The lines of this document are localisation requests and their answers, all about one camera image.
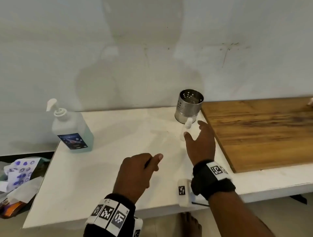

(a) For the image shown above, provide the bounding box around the person's right hand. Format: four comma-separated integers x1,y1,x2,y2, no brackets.
184,120,216,166

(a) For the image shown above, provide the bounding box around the person's left hand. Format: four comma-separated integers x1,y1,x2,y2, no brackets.
113,153,164,203

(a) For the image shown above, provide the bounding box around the small clear bottle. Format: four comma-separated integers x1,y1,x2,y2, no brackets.
180,126,191,143

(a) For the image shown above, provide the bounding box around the large white bottle blue label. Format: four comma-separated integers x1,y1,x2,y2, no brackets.
52,111,95,153

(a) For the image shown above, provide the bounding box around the person's right forearm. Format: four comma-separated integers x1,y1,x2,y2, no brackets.
208,191,276,237

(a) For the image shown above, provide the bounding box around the person's right foot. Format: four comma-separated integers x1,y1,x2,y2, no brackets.
180,212,202,237

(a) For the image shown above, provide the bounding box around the black right wristband with markers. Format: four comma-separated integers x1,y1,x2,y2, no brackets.
190,160,236,201

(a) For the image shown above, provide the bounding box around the perforated steel utensil holder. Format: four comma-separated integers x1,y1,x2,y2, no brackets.
174,89,204,124

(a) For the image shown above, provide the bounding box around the white marker cube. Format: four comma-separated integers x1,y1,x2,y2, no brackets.
177,179,197,207

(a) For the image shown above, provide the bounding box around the wooden board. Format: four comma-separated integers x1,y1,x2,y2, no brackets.
201,97,313,173

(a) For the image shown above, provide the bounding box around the teal waste bin with trash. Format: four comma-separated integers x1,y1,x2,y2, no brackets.
0,156,53,219

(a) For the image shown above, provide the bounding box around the white tissue paper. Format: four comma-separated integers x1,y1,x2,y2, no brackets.
6,176,44,204

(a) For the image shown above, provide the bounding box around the white paper with blue prints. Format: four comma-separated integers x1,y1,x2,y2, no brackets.
4,158,41,193

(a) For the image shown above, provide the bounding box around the orange wrapper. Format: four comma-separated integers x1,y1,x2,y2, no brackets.
0,199,26,218

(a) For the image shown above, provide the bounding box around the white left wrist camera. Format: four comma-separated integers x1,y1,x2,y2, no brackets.
133,216,144,237

